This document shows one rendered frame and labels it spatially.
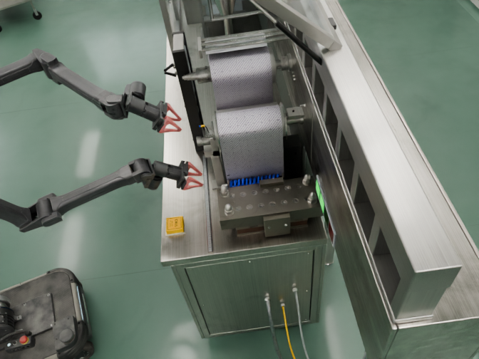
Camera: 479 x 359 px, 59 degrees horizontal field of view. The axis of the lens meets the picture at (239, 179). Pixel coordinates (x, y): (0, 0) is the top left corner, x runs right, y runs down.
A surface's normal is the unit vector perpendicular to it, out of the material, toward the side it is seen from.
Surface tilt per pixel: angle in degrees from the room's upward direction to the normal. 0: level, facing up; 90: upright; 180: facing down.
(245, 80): 92
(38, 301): 0
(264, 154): 90
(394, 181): 0
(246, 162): 90
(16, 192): 0
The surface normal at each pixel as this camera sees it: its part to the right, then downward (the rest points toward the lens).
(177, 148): -0.10, -0.66
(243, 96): 0.11, 0.76
